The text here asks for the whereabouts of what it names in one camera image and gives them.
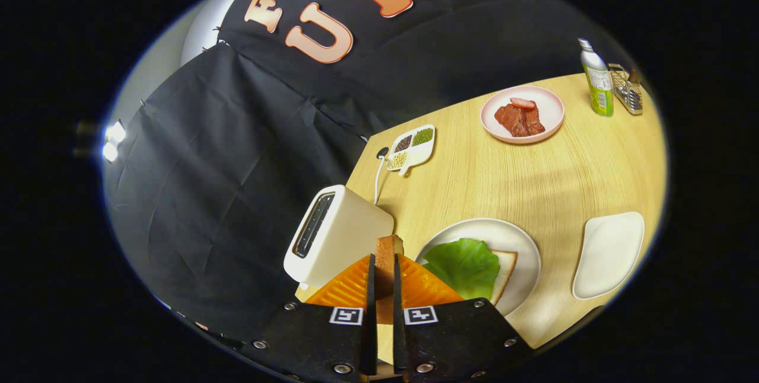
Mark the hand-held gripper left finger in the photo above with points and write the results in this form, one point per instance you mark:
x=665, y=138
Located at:
x=372, y=294

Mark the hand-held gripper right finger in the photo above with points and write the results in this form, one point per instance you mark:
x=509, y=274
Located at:
x=398, y=294

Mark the toasted bread slice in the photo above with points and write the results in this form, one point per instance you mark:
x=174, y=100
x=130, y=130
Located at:
x=385, y=264

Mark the green lettuce leaf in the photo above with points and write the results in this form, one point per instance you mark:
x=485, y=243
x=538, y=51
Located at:
x=462, y=267

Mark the white toaster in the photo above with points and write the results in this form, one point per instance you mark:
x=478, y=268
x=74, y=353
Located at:
x=350, y=235

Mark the white bread slice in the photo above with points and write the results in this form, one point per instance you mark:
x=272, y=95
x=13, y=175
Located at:
x=505, y=270

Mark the round white plate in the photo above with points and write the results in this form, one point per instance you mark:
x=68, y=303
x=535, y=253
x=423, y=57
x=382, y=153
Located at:
x=522, y=264

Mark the white divided seasoning dish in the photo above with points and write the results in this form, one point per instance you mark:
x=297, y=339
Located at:
x=418, y=155

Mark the black backdrop cloth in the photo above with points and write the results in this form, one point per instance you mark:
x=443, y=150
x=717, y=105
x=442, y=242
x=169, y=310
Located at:
x=237, y=163

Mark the white rounded rectangular plate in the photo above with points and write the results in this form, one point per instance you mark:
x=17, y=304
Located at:
x=608, y=255

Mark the red sausage piece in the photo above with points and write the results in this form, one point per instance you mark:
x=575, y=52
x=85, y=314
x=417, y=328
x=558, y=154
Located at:
x=523, y=102

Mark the pink plate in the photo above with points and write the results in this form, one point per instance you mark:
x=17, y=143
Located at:
x=548, y=110

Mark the silver bottle with green label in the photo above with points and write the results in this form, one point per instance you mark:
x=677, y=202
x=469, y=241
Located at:
x=599, y=83

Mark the small ceiling light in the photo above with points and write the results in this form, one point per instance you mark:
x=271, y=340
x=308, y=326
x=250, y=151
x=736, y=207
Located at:
x=114, y=133

